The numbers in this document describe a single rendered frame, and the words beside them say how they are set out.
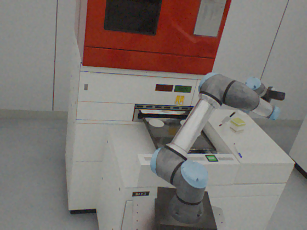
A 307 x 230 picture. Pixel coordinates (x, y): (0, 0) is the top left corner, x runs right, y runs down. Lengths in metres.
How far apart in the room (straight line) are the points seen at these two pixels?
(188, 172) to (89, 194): 1.31
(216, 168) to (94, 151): 0.89
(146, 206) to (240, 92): 0.68
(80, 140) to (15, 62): 1.57
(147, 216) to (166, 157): 0.31
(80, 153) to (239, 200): 1.05
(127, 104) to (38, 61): 1.62
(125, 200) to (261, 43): 2.88
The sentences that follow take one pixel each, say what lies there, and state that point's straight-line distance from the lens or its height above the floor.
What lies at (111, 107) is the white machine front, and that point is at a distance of 2.20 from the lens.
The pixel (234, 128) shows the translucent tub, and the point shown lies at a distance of 2.18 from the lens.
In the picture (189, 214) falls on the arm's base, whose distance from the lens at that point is 1.50.
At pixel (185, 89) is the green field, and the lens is 2.27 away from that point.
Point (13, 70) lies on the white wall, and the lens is 3.70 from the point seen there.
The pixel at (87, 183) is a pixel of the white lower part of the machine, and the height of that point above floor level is 0.33.
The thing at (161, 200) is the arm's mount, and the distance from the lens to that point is 1.60.
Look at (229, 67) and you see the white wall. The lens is 4.15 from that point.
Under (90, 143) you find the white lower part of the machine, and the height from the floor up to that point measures 0.66.
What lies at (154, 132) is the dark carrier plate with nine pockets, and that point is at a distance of 2.10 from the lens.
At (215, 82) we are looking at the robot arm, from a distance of 1.56.
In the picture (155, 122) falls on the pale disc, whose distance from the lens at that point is 2.20.
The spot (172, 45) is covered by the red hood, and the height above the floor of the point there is 1.39.
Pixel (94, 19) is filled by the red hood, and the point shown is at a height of 1.49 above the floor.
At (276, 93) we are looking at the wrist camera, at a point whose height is 1.27.
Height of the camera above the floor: 1.94
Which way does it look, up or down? 28 degrees down
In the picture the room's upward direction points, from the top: 11 degrees clockwise
